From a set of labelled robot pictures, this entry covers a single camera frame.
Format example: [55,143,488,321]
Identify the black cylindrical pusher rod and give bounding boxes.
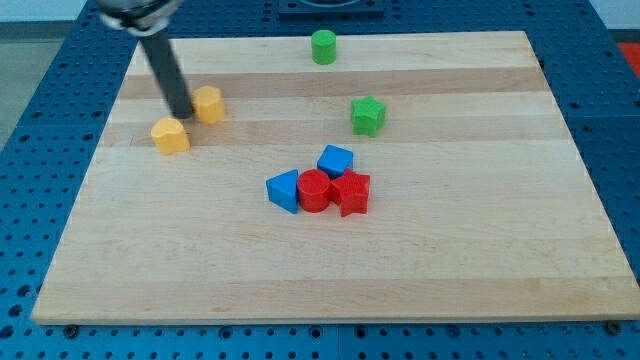
[140,29,194,119]

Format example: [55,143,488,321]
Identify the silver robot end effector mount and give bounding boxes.
[96,0,183,36]

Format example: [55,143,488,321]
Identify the yellow heart block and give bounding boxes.
[151,118,191,155]

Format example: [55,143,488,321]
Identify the yellow hexagon block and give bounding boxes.
[192,86,226,124]

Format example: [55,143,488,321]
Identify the green cylinder block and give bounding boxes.
[311,29,337,65]

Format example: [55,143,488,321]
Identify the blue triangle block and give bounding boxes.
[266,169,299,214]

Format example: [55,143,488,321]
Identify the blue cube block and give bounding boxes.
[317,145,354,179]

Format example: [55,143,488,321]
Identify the red cylinder block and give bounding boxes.
[297,169,330,213]

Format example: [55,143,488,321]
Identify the green star block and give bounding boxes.
[351,95,386,137]

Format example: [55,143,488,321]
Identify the red star block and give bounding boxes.
[330,168,370,217]

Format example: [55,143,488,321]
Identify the light wooden board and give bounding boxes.
[32,31,639,325]

